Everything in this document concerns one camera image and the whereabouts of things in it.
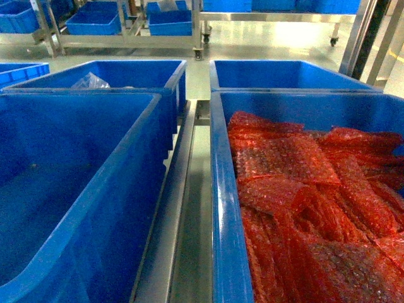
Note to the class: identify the rear blue bin right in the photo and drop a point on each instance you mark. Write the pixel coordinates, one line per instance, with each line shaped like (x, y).
(257, 75)

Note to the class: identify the rear blue bin with plastic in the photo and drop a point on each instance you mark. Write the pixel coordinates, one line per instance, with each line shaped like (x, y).
(166, 77)

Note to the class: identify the blue bin with red bags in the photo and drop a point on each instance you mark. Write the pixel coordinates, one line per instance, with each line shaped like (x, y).
(369, 112)

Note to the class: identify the stainless steel flow rack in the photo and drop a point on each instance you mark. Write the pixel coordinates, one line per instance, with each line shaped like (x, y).
(196, 251)

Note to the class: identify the red bubble wrap bags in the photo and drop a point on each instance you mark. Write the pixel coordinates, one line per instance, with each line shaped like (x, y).
(322, 212)

